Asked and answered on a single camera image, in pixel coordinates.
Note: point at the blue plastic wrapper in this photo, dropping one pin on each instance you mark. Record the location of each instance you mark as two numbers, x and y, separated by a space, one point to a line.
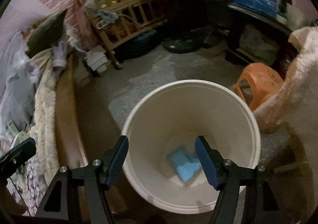
185 164

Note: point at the cream quilted bed cover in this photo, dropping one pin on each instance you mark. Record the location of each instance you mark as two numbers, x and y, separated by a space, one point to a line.
44 116

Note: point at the orange plastic stool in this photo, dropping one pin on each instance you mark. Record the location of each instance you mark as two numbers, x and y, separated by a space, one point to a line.
256 84

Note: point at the grey blue blanket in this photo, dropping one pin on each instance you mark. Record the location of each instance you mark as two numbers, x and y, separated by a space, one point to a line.
19 81

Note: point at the dark green pillow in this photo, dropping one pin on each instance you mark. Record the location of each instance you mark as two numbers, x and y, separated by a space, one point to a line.
46 34

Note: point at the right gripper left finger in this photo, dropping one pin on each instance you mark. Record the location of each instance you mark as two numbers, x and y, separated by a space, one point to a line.
61 202

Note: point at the wooden baby crib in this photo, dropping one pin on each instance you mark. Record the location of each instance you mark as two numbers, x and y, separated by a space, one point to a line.
116 22

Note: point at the white plastic trash bucket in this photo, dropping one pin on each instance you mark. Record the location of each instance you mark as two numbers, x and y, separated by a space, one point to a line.
174 115

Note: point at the pink fluffy towel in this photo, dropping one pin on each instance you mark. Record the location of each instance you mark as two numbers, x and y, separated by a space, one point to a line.
294 105

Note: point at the patterned fleece bed blanket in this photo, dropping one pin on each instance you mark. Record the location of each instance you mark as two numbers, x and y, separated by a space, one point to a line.
27 186

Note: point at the brown wooden bed frame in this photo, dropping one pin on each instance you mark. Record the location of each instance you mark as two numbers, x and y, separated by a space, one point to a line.
84 127

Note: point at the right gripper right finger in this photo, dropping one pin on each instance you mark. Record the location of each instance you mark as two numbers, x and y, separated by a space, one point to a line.
226 177

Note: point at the black fan base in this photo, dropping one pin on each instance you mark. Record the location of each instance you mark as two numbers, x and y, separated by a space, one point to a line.
182 46

